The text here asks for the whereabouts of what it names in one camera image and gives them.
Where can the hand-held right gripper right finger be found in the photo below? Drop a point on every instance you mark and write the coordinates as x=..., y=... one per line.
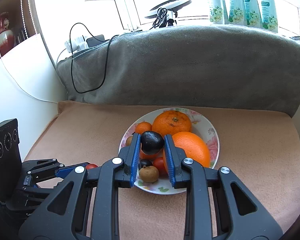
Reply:
x=169, y=160

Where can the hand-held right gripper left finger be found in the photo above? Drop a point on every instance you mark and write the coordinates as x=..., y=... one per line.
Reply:
x=135, y=160

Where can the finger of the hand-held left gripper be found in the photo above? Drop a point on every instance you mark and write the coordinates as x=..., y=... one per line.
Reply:
x=45, y=187
x=65, y=171

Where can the dark purple plum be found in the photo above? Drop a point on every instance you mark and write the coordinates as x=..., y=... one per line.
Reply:
x=145, y=163
x=152, y=142

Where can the red cherry tomato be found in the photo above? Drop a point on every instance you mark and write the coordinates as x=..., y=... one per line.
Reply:
x=159, y=165
x=91, y=166

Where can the smooth oval orange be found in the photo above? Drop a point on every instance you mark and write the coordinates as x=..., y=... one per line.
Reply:
x=192, y=150

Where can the large rough-skinned orange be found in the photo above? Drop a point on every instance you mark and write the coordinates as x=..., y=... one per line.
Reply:
x=172, y=123

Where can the floral rimmed white plate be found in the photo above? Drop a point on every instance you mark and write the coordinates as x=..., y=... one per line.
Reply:
x=205, y=127

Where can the white side panel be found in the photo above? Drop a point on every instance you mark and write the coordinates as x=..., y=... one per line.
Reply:
x=40, y=75

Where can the grey blanket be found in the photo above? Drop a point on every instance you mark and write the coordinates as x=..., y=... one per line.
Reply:
x=190, y=67

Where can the red ceramic vase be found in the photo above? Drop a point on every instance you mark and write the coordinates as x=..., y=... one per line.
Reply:
x=2, y=42

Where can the white power strip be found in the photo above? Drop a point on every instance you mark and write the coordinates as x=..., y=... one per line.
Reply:
x=77, y=44

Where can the black power adapter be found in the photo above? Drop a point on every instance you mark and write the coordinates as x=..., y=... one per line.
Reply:
x=96, y=40

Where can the brown bookshelf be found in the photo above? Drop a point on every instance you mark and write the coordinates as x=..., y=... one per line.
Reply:
x=12, y=10

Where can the white framed window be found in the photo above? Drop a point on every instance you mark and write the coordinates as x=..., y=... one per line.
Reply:
x=125, y=10

